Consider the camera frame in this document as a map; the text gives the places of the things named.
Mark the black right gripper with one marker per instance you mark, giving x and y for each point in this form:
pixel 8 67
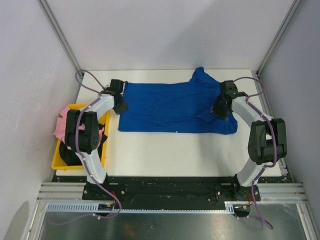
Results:
pixel 223 115

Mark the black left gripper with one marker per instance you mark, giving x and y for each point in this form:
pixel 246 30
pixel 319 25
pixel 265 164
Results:
pixel 124 106

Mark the blue t shirt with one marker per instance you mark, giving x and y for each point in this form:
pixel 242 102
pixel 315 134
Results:
pixel 182 107

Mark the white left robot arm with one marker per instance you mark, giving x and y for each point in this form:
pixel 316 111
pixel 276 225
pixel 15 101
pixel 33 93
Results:
pixel 82 128

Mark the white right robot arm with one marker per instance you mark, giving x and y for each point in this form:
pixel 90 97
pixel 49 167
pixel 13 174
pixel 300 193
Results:
pixel 267 141

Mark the pink t shirt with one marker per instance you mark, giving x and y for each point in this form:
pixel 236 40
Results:
pixel 60 127

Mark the black t shirt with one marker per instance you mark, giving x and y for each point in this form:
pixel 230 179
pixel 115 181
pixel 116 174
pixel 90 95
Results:
pixel 70 157

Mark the yellow plastic bin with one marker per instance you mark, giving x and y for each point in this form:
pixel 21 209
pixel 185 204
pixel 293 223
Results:
pixel 59 164

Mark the left aluminium frame post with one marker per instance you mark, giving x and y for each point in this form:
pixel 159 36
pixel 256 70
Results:
pixel 48 13

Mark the aluminium frame post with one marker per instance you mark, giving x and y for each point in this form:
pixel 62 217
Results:
pixel 284 26
pixel 48 13

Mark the right aluminium frame post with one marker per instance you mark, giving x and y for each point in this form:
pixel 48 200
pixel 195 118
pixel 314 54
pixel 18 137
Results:
pixel 284 26

